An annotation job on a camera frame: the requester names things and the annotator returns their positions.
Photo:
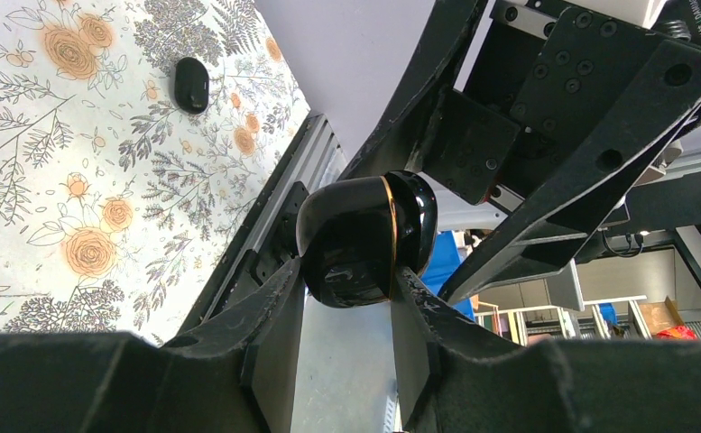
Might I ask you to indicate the small black oval object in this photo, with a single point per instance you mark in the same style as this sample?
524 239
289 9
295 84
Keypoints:
191 86

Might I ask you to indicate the blue plastic bin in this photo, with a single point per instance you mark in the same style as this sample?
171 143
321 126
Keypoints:
445 259

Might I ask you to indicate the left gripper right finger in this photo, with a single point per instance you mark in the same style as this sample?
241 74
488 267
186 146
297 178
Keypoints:
455 376

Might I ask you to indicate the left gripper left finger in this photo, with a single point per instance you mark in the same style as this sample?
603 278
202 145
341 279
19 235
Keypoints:
233 373

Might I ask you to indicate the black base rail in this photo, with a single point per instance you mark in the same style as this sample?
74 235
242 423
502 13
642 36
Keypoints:
266 238

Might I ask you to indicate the floral table mat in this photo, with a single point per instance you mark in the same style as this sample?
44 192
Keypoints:
115 204

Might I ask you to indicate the black earbud charging case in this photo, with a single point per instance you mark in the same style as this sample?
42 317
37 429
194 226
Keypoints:
352 236

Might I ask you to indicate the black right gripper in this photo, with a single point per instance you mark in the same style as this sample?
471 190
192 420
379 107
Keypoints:
569 119

